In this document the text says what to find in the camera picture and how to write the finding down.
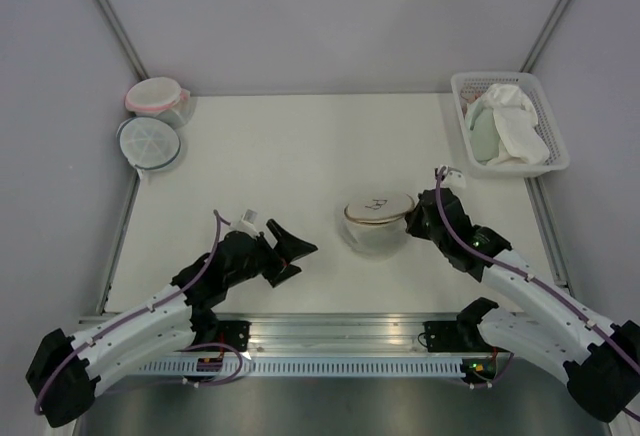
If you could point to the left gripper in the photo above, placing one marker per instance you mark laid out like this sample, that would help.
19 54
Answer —
287 249

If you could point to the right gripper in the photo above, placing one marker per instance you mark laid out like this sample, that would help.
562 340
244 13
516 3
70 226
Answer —
412 220

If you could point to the beige mesh laundry bag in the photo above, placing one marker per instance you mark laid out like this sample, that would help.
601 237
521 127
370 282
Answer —
373 224

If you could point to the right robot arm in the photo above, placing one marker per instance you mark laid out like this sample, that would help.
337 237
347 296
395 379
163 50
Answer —
596 359

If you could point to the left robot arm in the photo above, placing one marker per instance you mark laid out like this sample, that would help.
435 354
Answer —
69 372

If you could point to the blue trimmed mesh laundry bag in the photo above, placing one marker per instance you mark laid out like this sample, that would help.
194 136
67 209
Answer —
149 145

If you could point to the pink trimmed mesh laundry bag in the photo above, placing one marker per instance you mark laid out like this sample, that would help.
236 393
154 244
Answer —
161 98

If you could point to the mint green cloth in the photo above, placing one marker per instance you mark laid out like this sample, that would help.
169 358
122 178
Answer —
483 135

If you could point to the white cloth in basket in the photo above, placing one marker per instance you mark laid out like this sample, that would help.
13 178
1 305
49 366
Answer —
516 121

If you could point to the white plastic basket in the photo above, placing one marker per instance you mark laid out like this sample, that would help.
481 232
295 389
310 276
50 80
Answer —
467 84

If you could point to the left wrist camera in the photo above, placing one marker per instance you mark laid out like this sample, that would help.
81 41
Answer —
247 220

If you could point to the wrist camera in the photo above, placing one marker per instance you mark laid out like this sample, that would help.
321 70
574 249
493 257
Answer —
449 177
247 220

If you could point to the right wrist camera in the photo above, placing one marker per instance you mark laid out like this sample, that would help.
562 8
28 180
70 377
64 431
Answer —
449 177

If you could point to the aluminium mounting rail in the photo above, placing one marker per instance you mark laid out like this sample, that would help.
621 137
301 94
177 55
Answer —
289 335

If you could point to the white slotted cable duct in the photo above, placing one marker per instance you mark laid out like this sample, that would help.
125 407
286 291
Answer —
430 367

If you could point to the right aluminium frame post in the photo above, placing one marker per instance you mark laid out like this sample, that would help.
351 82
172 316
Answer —
551 23

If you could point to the aluminium frame post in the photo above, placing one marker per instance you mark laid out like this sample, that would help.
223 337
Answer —
551 23
121 38

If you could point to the left aluminium frame post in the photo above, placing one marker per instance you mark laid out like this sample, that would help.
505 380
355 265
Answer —
121 38

